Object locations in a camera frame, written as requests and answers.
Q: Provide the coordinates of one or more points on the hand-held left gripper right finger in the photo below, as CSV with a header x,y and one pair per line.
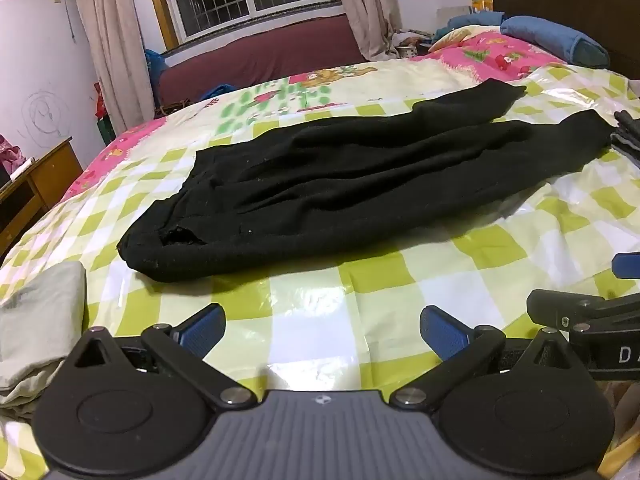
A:
x,y
445,332

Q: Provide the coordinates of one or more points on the blue crumpled cloth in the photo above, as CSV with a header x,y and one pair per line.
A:
x,y
220,91

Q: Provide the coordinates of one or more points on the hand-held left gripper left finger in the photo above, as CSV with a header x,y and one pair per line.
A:
x,y
202,327

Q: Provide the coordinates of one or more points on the pale grey folded cloth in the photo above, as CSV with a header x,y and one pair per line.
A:
x,y
40,320

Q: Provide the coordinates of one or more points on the red and green bag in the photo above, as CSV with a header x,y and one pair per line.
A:
x,y
102,110

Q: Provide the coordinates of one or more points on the stack of dark clothes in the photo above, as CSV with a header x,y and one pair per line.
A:
x,y
630,135

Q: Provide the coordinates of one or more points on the black pants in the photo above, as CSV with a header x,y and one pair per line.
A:
x,y
325,175

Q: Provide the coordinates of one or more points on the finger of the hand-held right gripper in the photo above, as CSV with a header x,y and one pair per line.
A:
x,y
550,310
627,265

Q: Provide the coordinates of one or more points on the white basket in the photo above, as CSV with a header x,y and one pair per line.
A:
x,y
406,51

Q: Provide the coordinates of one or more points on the blue folded blanket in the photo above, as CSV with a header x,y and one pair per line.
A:
x,y
465,21

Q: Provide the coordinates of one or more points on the cream printed pillow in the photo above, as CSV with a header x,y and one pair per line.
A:
x,y
450,39

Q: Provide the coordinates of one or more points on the blue bag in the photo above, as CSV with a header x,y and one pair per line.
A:
x,y
154,67

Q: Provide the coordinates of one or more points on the blue pillow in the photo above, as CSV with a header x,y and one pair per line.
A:
x,y
545,32

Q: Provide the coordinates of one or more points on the pink patterned cloth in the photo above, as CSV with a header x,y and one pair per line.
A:
x,y
10,152

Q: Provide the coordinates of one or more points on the wooden desk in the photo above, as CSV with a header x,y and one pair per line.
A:
x,y
55,170

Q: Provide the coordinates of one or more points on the beige curtain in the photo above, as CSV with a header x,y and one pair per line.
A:
x,y
115,50
365,5

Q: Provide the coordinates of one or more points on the maroon sofa bench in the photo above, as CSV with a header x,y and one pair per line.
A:
x,y
260,60

